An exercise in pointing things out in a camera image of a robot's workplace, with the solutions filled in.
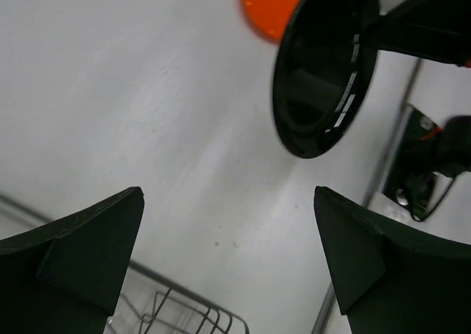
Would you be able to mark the aluminium rail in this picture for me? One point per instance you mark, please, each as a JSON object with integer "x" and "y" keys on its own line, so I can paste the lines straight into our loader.
{"x": 375, "y": 182}

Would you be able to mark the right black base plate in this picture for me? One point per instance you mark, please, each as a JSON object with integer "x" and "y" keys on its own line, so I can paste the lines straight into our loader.
{"x": 412, "y": 176}

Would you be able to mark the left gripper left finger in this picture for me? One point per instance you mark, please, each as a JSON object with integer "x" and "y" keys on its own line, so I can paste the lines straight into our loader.
{"x": 66, "y": 276}

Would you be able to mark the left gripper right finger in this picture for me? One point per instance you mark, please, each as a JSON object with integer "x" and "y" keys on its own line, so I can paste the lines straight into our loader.
{"x": 389, "y": 277}

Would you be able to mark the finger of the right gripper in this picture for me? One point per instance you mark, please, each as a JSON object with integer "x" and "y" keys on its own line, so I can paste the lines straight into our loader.
{"x": 437, "y": 30}

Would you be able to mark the grey wire dish rack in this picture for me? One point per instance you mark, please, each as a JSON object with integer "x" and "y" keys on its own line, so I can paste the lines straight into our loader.
{"x": 148, "y": 302}

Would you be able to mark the orange plate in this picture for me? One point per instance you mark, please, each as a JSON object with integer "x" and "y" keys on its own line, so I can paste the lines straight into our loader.
{"x": 269, "y": 18}

